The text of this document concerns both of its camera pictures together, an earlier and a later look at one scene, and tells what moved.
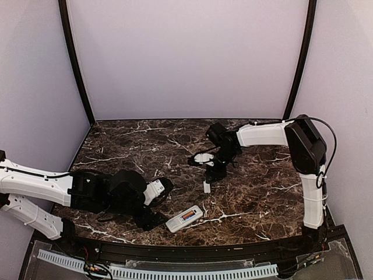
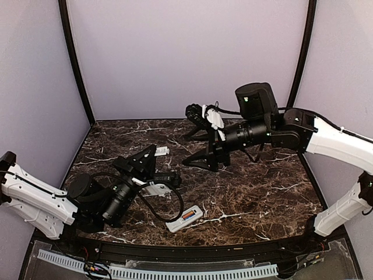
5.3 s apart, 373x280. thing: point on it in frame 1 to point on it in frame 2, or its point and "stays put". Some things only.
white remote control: (185, 219) stays put
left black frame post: (63, 9) stays put
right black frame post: (310, 20) stays put
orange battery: (187, 214) stays put
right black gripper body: (221, 171) to (216, 144)
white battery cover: (207, 187) to (160, 151)
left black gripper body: (143, 221) to (122, 165)
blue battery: (187, 217) stays put
